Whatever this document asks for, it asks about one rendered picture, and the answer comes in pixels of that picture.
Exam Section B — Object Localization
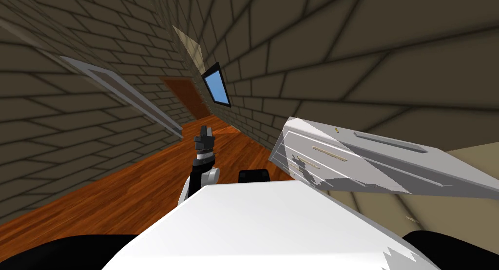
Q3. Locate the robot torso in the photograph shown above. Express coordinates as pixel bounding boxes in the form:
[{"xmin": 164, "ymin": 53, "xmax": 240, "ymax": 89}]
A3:
[{"xmin": 100, "ymin": 169, "xmax": 442, "ymax": 270}]

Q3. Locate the brown wooden door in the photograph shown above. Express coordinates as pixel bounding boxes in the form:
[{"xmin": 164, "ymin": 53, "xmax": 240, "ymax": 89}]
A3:
[{"xmin": 160, "ymin": 77, "xmax": 212, "ymax": 121}]

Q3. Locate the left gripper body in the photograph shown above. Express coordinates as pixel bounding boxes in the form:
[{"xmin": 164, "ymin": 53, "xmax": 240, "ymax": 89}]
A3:
[{"xmin": 194, "ymin": 135, "xmax": 217, "ymax": 153}]

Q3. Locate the blue window with black frame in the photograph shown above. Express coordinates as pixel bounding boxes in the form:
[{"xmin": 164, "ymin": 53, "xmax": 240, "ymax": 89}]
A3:
[{"xmin": 201, "ymin": 61, "xmax": 232, "ymax": 109}]

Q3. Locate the white chest of drawers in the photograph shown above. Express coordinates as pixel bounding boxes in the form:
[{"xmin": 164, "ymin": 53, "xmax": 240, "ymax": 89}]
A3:
[{"xmin": 268, "ymin": 116, "xmax": 499, "ymax": 201}]

